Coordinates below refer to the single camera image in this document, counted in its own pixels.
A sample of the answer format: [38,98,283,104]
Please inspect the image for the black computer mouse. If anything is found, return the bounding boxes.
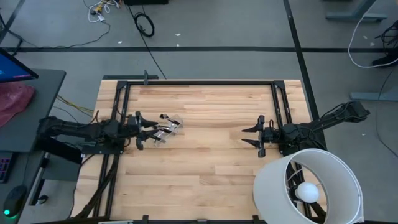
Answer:
[2,184,28,218]

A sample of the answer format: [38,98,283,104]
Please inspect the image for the black cable bundle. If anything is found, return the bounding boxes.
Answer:
[72,154,121,219]

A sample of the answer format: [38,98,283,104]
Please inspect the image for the black desk support beam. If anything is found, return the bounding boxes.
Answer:
[36,136,84,165]

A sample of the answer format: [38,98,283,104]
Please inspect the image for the computer keyboard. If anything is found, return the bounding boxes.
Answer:
[0,151,14,184]

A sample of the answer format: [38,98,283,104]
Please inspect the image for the coiled black cable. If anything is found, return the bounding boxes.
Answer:
[134,12,155,39]

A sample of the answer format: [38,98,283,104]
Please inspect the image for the thin black cable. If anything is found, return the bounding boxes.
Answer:
[126,4,168,80]
[374,70,398,159]

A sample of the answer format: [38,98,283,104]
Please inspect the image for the long black floor cable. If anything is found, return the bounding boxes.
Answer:
[0,12,112,50]

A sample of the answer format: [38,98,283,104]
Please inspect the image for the white and yellow cable bundle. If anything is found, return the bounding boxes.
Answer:
[87,0,121,24]

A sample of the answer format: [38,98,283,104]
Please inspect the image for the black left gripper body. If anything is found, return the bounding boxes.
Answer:
[125,110,146,151]

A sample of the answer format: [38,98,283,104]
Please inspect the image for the white floor cable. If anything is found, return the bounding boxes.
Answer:
[347,12,398,69]

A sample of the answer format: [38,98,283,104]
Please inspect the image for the tangled black cables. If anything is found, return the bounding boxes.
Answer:
[374,19,398,57]

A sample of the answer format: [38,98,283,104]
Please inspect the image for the black desk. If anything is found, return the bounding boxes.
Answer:
[0,68,67,154]

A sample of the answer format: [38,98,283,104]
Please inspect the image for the person's shoe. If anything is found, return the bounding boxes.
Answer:
[371,51,398,68]

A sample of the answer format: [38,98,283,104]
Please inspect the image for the grey desk foot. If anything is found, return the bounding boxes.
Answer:
[29,154,82,207]

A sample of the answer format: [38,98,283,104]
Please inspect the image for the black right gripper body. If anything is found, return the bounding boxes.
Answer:
[257,114,281,158]

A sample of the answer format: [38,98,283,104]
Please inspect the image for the white drum lampshade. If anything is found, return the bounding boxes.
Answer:
[252,147,365,224]

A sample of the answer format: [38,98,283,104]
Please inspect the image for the large black powder brush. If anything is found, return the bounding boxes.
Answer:
[159,113,182,126]

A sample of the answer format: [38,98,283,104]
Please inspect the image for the grey desk leg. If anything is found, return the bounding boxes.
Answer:
[349,83,398,102]
[325,0,388,23]

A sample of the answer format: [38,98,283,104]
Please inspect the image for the red cloth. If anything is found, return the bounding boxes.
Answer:
[0,82,36,128]

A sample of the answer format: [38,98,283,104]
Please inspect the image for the computer monitor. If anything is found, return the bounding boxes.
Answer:
[0,47,40,83]

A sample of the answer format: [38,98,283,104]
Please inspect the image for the white round light bulb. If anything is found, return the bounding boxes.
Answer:
[294,181,321,204]

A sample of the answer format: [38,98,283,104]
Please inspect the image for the black aluminium table frame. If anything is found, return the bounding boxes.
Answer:
[93,80,315,224]

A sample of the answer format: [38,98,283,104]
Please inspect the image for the black box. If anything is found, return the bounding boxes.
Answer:
[123,0,170,6]

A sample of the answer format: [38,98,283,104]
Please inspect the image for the black metal bar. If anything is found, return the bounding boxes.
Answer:
[102,74,160,81]

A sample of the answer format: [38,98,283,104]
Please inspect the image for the yellow cables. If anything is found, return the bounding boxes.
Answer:
[55,94,95,115]

